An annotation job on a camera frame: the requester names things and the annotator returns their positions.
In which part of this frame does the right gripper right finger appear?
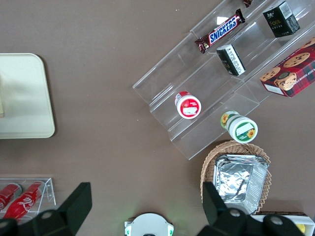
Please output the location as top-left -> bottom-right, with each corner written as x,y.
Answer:
196,181 -> 306,236

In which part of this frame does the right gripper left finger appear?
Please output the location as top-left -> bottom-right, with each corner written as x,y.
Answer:
0,181 -> 93,236

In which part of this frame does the aluminium foil tray stack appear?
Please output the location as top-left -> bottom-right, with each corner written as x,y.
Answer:
213,154 -> 270,214

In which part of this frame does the oval light wicker basket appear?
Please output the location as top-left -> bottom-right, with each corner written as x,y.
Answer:
200,140 -> 272,215

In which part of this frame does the cream plastic tray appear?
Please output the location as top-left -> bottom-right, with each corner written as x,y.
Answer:
0,53 -> 56,140

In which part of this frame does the clear acrylic bottle rack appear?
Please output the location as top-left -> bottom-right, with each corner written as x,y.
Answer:
0,177 -> 57,220

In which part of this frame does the red cola bottle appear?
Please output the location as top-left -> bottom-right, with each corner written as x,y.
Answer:
0,183 -> 23,212
2,181 -> 46,220

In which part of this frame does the green lidded yogurt cup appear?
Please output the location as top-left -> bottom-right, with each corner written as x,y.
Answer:
220,110 -> 258,144

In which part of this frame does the white rectangular snack bin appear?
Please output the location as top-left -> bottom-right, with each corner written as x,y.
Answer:
251,211 -> 315,236

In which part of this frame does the red lidded yogurt cup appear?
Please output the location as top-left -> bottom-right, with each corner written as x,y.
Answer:
174,90 -> 202,120

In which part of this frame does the clear acrylic step shelf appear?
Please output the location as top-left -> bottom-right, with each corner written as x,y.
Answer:
132,0 -> 315,161

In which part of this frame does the small black box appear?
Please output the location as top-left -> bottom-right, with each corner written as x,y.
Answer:
216,44 -> 247,77
262,0 -> 301,38

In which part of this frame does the red tartan cookie box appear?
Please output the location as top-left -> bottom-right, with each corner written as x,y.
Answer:
259,37 -> 315,98

